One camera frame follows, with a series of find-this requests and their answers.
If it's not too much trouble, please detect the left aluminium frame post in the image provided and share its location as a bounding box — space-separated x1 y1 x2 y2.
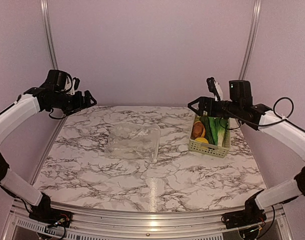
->
40 0 58 70

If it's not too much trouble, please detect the polka dot zip top bag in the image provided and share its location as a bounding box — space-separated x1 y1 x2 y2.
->
104 122 161 162

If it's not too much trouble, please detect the yellow fake fruit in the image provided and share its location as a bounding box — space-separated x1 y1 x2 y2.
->
195 137 209 144

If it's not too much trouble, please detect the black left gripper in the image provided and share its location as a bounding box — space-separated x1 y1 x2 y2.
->
48 89 97 116

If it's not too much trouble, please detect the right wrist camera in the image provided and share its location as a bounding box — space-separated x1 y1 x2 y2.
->
206 77 224 101

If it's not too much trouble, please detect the aluminium frame post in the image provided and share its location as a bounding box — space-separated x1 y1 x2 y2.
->
40 0 58 70
238 0 262 80

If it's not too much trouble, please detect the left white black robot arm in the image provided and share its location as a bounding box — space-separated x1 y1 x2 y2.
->
0 69 97 223

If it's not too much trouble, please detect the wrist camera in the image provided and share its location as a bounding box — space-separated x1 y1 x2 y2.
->
206 77 224 101
63 76 80 96

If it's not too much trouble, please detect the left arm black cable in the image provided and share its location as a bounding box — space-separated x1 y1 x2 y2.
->
48 107 71 121

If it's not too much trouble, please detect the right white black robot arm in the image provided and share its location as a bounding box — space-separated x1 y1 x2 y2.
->
187 77 305 227

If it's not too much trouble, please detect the right aluminium frame post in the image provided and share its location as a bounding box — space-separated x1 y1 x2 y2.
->
238 0 262 80

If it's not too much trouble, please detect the front aluminium rail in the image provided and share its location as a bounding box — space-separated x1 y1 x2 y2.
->
1 200 294 240

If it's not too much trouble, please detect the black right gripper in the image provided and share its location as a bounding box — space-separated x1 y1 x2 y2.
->
188 96 242 119

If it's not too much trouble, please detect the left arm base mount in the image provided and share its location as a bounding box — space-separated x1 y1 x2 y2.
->
29 209 73 228

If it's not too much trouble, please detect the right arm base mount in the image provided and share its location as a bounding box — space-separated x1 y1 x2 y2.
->
221 210 267 229

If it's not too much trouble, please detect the pale green plastic basket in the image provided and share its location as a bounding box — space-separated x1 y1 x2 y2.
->
188 115 231 158

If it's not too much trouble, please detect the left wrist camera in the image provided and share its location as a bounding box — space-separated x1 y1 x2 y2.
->
63 76 80 96

